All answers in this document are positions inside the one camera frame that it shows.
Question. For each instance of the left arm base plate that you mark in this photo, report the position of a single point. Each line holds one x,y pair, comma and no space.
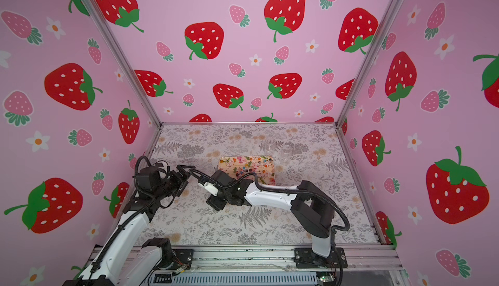
177,260

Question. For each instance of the floral rectangular tray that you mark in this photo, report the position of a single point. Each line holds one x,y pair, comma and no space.
249,167

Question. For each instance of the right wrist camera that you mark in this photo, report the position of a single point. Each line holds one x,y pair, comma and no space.
211,188

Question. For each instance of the candies on tray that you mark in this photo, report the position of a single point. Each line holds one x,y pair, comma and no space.
249,165

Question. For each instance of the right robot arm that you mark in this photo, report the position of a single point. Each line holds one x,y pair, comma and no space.
317,213

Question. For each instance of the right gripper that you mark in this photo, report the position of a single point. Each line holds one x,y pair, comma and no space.
217,199

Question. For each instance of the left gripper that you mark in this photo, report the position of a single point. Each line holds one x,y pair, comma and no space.
180,182

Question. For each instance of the aluminium front rail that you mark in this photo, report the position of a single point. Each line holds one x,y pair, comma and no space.
272,265

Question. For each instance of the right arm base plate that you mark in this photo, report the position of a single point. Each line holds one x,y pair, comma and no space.
305,258

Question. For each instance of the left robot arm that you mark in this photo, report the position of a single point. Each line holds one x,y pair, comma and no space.
153,183

